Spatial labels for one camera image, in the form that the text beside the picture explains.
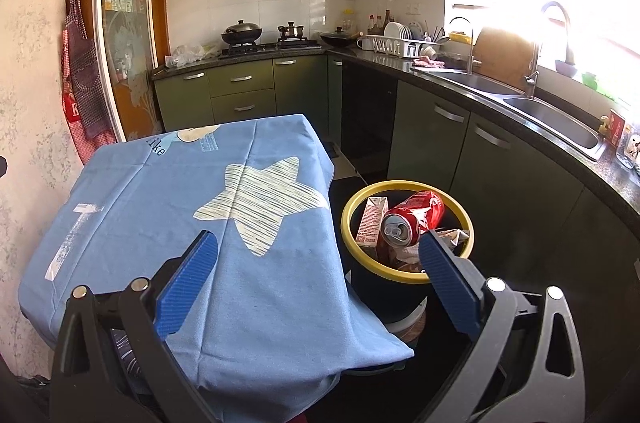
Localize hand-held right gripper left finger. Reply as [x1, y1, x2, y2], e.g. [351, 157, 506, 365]
[50, 229, 221, 423]

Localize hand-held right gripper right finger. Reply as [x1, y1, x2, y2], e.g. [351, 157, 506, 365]
[419, 229, 586, 423]

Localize silver white snack wrapper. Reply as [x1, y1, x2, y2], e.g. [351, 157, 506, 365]
[434, 227, 471, 254]

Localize black bin with yellow rim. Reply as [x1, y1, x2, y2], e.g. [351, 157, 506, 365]
[341, 180, 475, 334]

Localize red soda can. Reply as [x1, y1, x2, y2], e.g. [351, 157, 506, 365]
[381, 190, 446, 246]

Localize white red milk carton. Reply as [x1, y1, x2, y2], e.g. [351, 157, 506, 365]
[356, 196, 390, 246]

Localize blue star-print tablecloth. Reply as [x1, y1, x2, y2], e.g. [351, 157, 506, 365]
[17, 113, 416, 409]

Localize green base cabinets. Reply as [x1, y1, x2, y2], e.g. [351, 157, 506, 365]
[387, 79, 640, 354]
[154, 56, 343, 131]

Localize red checked apron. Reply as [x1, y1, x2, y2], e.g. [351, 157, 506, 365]
[61, 28, 118, 164]

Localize black built-in appliance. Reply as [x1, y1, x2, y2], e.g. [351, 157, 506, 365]
[341, 60, 401, 174]

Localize steel double sink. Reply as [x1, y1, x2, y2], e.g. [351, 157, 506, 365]
[427, 68, 608, 161]

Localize tall curved steel faucet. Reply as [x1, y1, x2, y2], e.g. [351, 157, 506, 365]
[522, 0, 573, 99]

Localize short steel faucet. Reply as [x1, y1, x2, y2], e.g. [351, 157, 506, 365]
[465, 28, 483, 74]

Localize red card figurine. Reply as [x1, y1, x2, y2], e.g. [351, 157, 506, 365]
[599, 109, 628, 140]

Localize crumpled plastic bags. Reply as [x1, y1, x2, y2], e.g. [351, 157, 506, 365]
[165, 43, 221, 68]

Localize dark stone countertop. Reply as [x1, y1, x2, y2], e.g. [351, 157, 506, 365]
[152, 40, 640, 249]

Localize wooden cutting board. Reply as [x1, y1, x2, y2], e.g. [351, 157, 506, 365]
[472, 26, 538, 91]

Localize purple checked apron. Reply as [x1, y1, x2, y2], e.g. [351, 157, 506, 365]
[64, 0, 103, 139]

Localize white dish rack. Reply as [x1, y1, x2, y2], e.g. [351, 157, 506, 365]
[367, 34, 441, 58]

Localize yellow container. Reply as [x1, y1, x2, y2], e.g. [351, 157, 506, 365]
[448, 17, 473, 47]

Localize black gas stove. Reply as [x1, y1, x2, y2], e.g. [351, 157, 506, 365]
[220, 40, 323, 56]

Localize black wok with lid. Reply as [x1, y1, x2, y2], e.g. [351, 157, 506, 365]
[221, 20, 263, 45]

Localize sliding glass door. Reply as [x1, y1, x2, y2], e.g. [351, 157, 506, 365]
[95, 0, 161, 144]

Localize black frying pan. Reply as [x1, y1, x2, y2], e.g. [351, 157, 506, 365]
[320, 28, 363, 49]

